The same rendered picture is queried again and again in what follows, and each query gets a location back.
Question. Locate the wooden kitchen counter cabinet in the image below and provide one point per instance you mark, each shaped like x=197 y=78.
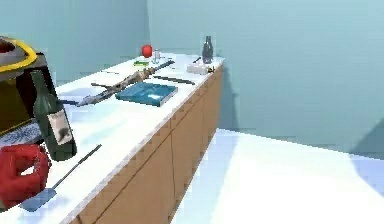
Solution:
x=186 y=140

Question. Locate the long black knife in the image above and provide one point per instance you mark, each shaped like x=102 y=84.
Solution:
x=173 y=79

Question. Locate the blue book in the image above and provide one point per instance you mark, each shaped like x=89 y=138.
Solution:
x=146 y=93

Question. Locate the dark glass bottle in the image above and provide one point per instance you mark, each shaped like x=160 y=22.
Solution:
x=207 y=50

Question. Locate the clear glass cup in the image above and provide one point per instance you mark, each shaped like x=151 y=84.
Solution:
x=156 y=56

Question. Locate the green sponge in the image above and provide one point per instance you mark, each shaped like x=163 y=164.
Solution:
x=141 y=63

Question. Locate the red apple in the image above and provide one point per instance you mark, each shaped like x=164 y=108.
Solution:
x=146 y=51

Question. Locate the small black fork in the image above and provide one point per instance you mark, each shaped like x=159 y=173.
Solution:
x=100 y=85

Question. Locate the dark green wine bottle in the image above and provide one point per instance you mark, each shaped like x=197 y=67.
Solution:
x=55 y=120

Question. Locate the black microwave oven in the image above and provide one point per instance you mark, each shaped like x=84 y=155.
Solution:
x=20 y=96

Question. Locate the blue patterned plate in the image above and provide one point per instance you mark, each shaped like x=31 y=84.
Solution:
x=20 y=135

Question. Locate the yellow-rimmed grey bowl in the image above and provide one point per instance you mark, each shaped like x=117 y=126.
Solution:
x=13 y=55

